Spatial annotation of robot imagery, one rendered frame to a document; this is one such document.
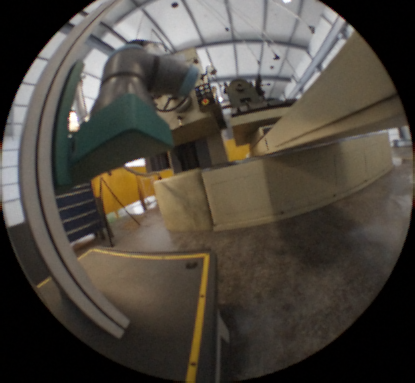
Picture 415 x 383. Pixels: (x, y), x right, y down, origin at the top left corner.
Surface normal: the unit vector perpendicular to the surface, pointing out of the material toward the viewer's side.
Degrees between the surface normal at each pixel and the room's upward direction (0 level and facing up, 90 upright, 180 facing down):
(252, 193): 90
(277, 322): 0
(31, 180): 90
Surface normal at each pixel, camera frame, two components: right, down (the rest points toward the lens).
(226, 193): -0.25, 0.10
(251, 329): -0.23, -0.97
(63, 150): 0.97, -0.22
